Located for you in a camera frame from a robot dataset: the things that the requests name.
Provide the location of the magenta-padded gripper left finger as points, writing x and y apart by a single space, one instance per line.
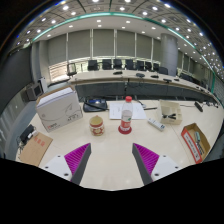
77 156

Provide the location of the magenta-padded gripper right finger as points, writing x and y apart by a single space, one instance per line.
146 157

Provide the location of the clear red-capped water bottle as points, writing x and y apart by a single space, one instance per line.
126 115

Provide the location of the white remote control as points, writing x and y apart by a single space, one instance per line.
156 124

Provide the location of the red and cream mug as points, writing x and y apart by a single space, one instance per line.
96 126

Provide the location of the open brown red-sided cardboard box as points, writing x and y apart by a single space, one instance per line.
190 143

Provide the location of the black clip tool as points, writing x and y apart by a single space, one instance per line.
170 116

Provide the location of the black pen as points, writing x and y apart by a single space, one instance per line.
150 108

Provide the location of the large white cardboard box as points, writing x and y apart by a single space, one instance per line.
58 108

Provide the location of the small teal block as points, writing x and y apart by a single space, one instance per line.
197 137

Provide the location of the black handheld device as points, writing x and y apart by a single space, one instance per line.
27 133

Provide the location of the beige open organizer box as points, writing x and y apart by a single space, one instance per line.
170 106

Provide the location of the white printed paper sheet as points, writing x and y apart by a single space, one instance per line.
115 110

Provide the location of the long curved conference desk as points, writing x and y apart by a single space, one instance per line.
110 88

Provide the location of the dark grey box monitor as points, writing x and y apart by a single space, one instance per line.
32 91

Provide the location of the row of black chairs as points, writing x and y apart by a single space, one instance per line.
117 64

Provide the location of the round ceiling lights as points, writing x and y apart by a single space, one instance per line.
100 20

